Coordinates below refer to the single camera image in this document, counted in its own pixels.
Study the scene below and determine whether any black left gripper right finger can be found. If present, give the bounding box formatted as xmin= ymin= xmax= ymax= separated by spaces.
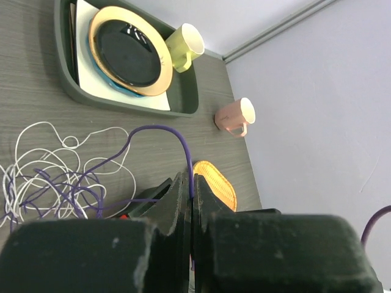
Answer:
xmin=192 ymin=175 xmax=382 ymax=292

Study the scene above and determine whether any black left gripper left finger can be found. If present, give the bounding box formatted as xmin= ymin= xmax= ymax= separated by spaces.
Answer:
xmin=1 ymin=173 xmax=191 ymax=292

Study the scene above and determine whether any purple cable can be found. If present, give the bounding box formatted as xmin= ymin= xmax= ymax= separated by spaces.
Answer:
xmin=0 ymin=124 xmax=195 ymax=233

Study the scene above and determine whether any white cable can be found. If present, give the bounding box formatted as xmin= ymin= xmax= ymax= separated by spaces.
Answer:
xmin=0 ymin=121 xmax=137 ymax=228

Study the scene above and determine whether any black plastic bin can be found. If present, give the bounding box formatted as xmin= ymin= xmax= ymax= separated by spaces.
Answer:
xmin=125 ymin=178 xmax=172 ymax=217

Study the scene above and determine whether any woven orange basket tray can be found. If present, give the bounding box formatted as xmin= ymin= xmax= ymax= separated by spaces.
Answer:
xmin=193 ymin=161 xmax=238 ymax=212

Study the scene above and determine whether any pink mug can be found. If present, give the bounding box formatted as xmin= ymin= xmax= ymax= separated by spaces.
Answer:
xmin=214 ymin=98 xmax=256 ymax=137

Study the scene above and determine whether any dark green tray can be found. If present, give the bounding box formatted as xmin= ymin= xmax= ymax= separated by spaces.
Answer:
xmin=54 ymin=1 xmax=199 ymax=118

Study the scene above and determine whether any white paper sheet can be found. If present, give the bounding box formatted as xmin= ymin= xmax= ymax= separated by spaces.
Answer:
xmin=75 ymin=1 xmax=170 ymax=111

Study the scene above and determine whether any tan rimmed black plate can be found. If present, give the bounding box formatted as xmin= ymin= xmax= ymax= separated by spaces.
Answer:
xmin=88 ymin=6 xmax=173 ymax=96

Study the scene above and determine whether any green mug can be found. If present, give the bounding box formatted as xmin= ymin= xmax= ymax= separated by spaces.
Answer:
xmin=165 ymin=23 xmax=205 ymax=73

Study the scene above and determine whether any blue plate under plate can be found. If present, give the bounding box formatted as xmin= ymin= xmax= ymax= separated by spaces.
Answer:
xmin=86 ymin=33 xmax=144 ymax=98

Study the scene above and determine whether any purple left arm hose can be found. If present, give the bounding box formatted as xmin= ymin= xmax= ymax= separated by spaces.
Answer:
xmin=360 ymin=204 xmax=391 ymax=248

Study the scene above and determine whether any aluminium frame post right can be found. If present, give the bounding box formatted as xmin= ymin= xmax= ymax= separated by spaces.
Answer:
xmin=221 ymin=0 xmax=337 ymax=64

